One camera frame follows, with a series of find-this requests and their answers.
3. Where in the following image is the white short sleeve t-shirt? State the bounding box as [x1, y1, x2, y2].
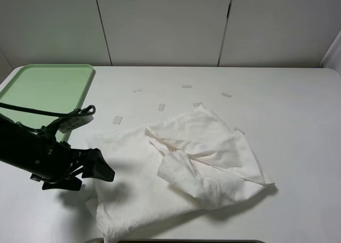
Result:
[87, 106, 273, 242]

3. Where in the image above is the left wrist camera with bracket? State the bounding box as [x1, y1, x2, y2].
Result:
[30, 107, 95, 134]

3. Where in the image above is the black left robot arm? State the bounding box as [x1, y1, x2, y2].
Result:
[1, 116, 115, 191]

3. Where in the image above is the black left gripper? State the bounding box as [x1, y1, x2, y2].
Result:
[30, 143, 115, 191]

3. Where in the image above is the green plastic tray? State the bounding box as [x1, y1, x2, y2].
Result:
[0, 64, 96, 145]

